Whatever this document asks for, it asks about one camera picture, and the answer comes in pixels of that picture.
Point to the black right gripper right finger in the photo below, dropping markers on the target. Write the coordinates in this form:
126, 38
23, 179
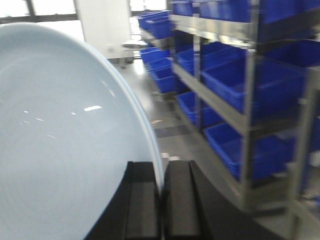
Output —
196, 210

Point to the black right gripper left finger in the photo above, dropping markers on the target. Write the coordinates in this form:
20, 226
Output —
133, 212

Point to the light blue plate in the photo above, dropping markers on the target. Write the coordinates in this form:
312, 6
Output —
69, 125

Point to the steel multi-tier bin rack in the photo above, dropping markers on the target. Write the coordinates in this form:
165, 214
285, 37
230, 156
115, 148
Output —
254, 68

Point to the far steel bin rack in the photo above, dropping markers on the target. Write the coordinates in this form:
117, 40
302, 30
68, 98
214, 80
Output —
156, 30

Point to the white pillar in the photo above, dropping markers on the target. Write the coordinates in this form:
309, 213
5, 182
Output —
105, 25

